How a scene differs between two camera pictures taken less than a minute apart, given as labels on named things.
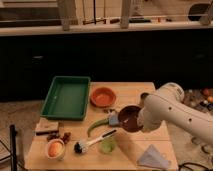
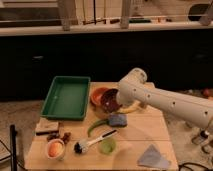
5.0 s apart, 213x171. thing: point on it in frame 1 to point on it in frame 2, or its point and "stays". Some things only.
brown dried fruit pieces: x=55 y=135 stays
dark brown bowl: x=128 y=118 to x=109 y=100
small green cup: x=107 y=146 stays
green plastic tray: x=66 y=98 stays
